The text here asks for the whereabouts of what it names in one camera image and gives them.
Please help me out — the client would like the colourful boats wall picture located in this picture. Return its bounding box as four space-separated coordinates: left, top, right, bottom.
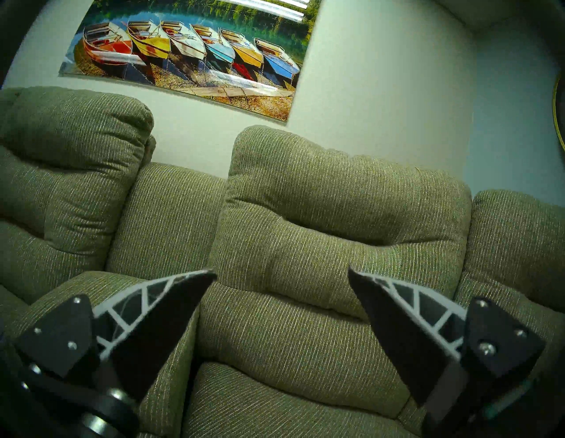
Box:
59 0 323 123

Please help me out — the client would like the green fabric sectional sofa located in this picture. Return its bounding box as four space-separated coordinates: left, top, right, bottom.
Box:
0 86 565 438

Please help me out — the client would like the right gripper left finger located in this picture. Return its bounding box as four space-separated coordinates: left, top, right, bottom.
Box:
13 268 218 438

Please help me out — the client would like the round gold-rimmed wall decor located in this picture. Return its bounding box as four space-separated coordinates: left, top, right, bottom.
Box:
552 73 565 153

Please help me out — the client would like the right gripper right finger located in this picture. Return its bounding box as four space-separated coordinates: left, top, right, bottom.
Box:
348 266 546 438

